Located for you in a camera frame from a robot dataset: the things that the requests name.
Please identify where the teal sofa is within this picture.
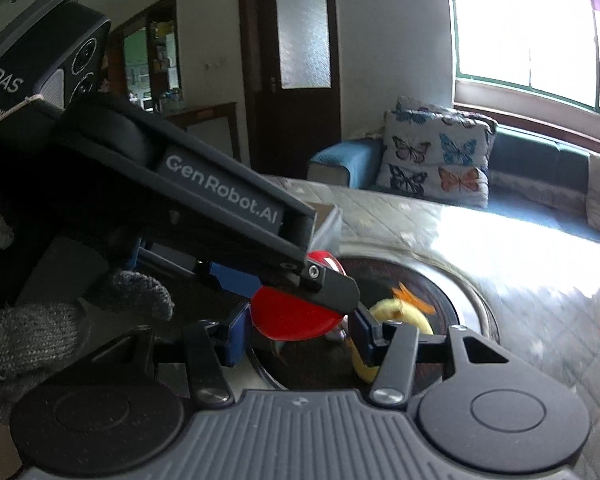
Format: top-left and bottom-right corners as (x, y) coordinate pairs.
(307, 124), (600, 252)

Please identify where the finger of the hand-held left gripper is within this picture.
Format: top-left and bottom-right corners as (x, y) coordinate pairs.
(257, 252), (361, 319)
(136, 245), (262, 306)

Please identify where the window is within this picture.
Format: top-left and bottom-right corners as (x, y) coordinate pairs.
(447, 0), (600, 122)

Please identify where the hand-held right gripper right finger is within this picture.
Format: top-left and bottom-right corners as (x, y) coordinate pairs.
(352, 307), (511, 409)

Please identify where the large butterfly print pillow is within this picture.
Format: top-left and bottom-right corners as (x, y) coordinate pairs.
(377, 109), (491, 209)

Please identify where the dark wooden sideboard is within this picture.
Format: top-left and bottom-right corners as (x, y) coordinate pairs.
(167, 102), (241, 164)

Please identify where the quilted star tablecloth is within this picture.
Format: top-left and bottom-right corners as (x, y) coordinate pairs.
(259, 175), (600, 480)

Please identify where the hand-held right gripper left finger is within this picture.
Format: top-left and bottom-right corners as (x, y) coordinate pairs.
(80, 304), (254, 408)

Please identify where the red plastic bowl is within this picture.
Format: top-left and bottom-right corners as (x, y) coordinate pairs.
(249, 249), (349, 342)

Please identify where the yellow plush chick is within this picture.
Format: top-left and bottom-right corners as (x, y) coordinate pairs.
(347, 282), (437, 384)

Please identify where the flat butterfly print pillow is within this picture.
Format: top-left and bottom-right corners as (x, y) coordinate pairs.
(394, 94), (499, 134)

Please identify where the dark wooden door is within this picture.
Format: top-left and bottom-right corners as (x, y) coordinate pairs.
(237, 0), (342, 181)

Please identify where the round metal tray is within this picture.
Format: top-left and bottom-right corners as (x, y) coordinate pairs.
(242, 254), (501, 392)

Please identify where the person's left hand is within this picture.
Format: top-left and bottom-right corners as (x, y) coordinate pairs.
(0, 195), (174, 429)

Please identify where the dark wooden cabinet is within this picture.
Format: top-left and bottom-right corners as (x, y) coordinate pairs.
(102, 0), (184, 114)

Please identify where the grey cardboard box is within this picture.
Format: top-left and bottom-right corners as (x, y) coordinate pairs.
(307, 202), (344, 256)

